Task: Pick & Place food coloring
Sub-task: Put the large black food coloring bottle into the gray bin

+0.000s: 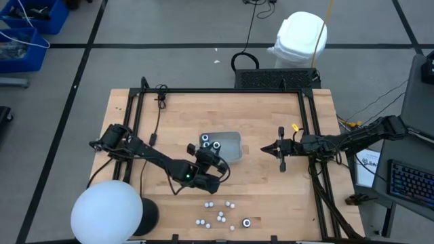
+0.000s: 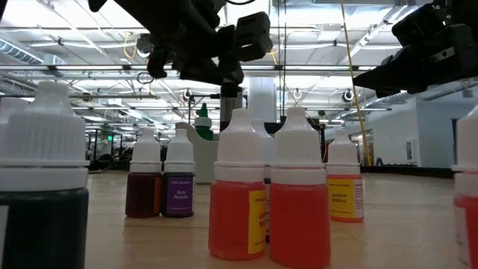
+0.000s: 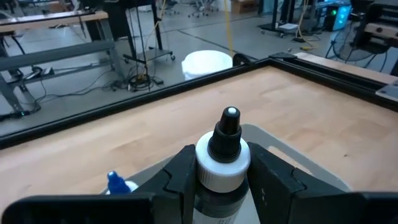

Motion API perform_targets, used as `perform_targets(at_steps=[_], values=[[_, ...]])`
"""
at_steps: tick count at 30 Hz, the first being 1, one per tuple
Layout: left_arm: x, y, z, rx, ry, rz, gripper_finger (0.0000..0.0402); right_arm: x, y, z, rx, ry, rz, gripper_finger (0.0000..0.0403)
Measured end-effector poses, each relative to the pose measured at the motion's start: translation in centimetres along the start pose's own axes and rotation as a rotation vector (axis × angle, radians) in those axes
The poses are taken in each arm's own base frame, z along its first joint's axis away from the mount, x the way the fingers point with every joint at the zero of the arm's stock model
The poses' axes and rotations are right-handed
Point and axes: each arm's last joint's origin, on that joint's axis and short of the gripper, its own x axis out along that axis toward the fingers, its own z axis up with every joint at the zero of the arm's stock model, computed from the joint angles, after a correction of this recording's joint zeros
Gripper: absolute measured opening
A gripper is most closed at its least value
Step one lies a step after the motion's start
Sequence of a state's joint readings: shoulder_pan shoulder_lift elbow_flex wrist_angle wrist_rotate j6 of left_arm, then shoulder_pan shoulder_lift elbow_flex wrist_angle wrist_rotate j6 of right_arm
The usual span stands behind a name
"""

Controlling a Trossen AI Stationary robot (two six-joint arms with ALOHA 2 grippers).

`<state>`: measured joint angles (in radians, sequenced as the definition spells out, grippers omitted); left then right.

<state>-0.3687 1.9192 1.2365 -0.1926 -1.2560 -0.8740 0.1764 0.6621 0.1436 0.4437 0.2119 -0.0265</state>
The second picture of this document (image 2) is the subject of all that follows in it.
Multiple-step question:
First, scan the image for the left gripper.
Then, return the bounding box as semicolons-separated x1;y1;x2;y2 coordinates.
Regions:
167;22;246;99

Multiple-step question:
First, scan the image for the black gantry stand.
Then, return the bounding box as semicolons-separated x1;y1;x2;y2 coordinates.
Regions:
187;93;222;126

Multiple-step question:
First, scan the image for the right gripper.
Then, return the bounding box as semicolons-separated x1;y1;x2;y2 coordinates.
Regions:
353;22;478;99

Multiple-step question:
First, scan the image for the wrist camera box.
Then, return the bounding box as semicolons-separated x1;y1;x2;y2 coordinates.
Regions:
234;10;274;63
391;2;449;48

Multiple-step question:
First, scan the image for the green-capped dye bottle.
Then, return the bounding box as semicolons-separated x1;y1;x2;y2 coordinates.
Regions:
193;102;214;142

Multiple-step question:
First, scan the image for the yellow hanging cable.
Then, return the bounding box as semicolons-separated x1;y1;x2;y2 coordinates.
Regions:
339;0;373;167

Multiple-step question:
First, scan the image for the purple food coloring bottle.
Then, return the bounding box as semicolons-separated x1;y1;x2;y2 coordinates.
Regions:
161;129;196;219

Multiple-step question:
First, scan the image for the orange food coloring bottle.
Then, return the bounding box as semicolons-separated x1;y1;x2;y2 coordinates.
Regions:
208;108;268;262
450;104;478;268
268;106;332;269
325;129;365;224

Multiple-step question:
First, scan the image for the grey plastic bin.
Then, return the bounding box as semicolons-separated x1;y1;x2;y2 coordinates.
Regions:
174;121;221;185

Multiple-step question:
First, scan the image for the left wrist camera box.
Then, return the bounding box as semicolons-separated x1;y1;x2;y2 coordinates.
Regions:
234;10;274;63

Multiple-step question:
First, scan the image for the white round column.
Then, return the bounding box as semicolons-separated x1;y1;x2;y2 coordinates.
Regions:
248;76;278;124

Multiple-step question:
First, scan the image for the dark red food coloring bottle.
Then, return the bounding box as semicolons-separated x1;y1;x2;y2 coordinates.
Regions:
125;128;164;219

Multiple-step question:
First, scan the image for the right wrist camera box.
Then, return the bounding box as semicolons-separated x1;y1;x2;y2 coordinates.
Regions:
391;2;449;48

